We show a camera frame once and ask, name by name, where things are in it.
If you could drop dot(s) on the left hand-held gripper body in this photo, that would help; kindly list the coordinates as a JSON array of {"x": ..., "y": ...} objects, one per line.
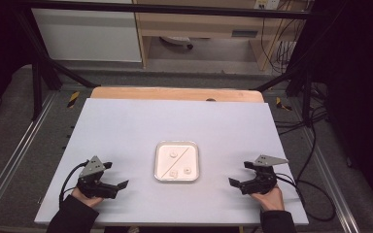
[{"x": 92, "y": 181}]

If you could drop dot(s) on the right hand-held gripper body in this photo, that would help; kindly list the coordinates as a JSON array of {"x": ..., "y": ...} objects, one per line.
[{"x": 262, "y": 181}]

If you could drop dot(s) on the small white bead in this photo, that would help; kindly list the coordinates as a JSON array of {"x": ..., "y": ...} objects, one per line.
[
  {"x": 187, "y": 170},
  {"x": 173, "y": 154}
]

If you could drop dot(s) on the thin wooden stick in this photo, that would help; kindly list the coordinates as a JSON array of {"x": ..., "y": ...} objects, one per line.
[{"x": 175, "y": 162}]

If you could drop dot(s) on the white square tray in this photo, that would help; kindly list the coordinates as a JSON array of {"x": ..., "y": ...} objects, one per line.
[{"x": 179, "y": 161}]

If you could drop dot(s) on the person's left hand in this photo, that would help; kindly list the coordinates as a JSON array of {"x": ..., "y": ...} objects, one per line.
[{"x": 85, "y": 199}]

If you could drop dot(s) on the person's right hand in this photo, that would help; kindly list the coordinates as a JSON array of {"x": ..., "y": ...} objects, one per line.
[{"x": 272, "y": 200}]

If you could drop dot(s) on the white board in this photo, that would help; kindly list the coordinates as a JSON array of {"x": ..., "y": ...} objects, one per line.
[{"x": 126, "y": 129}]

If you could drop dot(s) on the yellow black tape strip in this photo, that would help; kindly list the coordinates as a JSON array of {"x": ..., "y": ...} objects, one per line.
[
  {"x": 283, "y": 104},
  {"x": 73, "y": 99}
]

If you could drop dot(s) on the black metal stand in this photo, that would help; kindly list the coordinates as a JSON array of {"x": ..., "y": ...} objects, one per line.
[
  {"x": 37, "y": 87},
  {"x": 306, "y": 93}
]

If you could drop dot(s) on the wooden table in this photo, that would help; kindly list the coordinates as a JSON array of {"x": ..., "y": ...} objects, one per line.
[{"x": 175, "y": 93}]

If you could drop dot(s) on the white cabinet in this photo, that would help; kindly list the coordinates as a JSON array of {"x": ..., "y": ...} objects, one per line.
[{"x": 87, "y": 35}]

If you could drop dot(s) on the office chair base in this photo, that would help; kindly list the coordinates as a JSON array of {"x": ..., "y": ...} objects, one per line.
[{"x": 178, "y": 41}]

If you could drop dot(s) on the wooden desk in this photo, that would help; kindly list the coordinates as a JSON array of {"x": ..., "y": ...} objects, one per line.
[{"x": 204, "y": 22}]

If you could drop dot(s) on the aluminium floor rail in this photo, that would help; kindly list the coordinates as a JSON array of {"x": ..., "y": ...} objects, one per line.
[
  {"x": 16, "y": 152},
  {"x": 332, "y": 181}
]

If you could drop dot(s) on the white wall socket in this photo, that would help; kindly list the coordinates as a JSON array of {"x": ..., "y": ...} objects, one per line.
[{"x": 267, "y": 4}]

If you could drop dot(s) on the black metal frame bar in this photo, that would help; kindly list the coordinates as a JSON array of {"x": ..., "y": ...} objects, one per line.
[{"x": 175, "y": 10}]

